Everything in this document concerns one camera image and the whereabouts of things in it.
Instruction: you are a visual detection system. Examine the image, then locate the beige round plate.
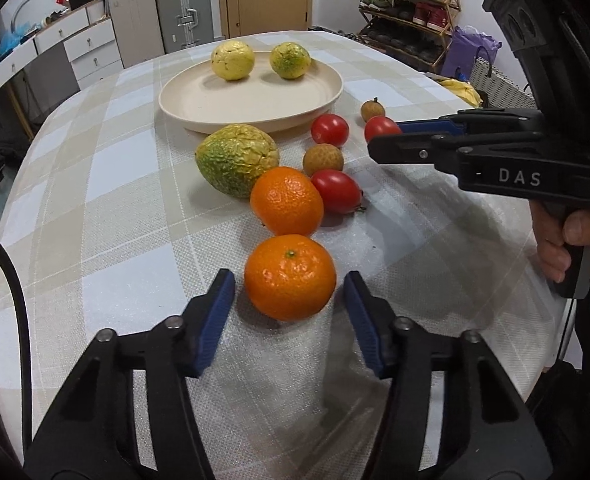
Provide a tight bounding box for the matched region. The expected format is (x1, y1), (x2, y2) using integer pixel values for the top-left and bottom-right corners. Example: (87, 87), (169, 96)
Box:
(158, 50), (345, 134)

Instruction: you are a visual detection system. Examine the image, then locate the wooden shoe rack with shoes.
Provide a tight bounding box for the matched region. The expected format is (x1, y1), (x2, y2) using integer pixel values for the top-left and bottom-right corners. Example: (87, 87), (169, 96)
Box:
(357, 0), (463, 71)

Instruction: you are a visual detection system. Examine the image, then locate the beige suitcase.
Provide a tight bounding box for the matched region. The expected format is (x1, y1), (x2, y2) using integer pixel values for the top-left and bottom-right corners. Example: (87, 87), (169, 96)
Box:
(107, 0), (166, 68)

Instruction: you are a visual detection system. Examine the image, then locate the blue plastic bag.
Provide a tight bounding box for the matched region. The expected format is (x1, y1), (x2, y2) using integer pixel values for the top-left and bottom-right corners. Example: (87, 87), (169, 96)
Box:
(0, 21), (36, 55)

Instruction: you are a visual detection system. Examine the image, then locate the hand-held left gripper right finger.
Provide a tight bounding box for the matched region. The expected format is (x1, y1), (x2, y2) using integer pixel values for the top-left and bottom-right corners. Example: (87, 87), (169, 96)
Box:
(342, 270), (556, 480)

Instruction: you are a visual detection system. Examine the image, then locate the silver suitcase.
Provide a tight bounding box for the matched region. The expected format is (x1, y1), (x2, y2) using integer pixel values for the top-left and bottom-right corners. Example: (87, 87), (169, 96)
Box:
(155, 0), (215, 53)

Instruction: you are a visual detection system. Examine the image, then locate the white drawer cabinet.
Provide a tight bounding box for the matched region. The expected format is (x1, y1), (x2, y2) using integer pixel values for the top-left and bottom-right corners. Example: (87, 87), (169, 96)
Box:
(0, 2), (126, 93)

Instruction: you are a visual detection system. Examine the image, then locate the yellow green-speckled passion fruit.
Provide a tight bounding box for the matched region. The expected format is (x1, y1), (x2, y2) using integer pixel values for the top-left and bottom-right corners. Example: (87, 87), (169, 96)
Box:
(269, 42), (311, 80)

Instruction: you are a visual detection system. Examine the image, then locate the person's right hand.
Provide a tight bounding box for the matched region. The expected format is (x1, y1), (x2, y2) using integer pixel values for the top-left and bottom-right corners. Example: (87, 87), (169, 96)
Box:
(531, 194), (590, 283)

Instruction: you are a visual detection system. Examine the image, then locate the green wrinkled passion fruit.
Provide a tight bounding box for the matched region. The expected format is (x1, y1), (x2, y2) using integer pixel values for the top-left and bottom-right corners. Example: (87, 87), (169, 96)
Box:
(195, 123), (281, 198)

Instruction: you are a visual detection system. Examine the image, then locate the purple bag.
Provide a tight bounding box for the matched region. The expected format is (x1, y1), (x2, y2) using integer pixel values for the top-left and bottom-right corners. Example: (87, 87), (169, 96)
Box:
(442, 25), (503, 83)

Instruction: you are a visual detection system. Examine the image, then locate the orange mandarin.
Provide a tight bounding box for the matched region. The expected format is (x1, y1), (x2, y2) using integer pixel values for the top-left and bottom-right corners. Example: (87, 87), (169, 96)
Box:
(244, 234), (337, 322)
(250, 166), (325, 237)

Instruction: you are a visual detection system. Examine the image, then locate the checked beige tablecloth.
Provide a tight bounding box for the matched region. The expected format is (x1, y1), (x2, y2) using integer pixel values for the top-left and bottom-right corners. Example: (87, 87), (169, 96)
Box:
(0, 30), (571, 480)

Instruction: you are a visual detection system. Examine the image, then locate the wicker basket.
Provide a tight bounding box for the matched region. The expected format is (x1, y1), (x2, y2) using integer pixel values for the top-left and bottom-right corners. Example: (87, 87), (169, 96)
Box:
(468, 57), (538, 111)

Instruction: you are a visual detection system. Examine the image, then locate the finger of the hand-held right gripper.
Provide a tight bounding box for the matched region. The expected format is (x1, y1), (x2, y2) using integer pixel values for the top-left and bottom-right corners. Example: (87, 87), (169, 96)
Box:
(396, 112), (543, 136)
(367, 132), (476, 172)

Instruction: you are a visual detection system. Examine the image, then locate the brown longan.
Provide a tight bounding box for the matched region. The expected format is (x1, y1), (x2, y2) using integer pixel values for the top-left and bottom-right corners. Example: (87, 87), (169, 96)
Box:
(302, 143), (344, 173)
(360, 98), (386, 123)

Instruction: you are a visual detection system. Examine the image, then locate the oblong red tomato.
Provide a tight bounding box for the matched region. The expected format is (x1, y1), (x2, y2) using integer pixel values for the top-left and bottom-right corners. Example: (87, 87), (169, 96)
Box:
(310, 169), (366, 212)

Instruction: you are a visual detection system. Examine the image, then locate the bunch of bananas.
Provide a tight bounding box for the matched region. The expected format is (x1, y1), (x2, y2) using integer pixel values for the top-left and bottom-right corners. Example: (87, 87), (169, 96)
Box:
(437, 77), (483, 108)

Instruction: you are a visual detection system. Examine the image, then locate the round red tomato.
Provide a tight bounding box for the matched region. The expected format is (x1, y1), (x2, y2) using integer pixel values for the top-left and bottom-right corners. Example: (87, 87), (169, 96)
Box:
(310, 113), (350, 147)
(364, 115), (403, 143)

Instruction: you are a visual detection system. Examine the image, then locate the yellow wrinkled passion fruit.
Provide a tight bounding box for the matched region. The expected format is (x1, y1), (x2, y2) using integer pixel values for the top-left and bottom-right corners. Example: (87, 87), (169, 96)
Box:
(210, 39), (255, 82)

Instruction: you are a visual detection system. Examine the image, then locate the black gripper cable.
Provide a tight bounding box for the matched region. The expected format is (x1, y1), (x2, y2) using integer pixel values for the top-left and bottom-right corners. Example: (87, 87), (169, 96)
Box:
(0, 217), (34, 443)

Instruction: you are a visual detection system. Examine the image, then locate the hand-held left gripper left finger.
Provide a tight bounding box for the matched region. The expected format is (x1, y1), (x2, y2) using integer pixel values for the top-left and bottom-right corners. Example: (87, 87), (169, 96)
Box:
(22, 268), (237, 480)

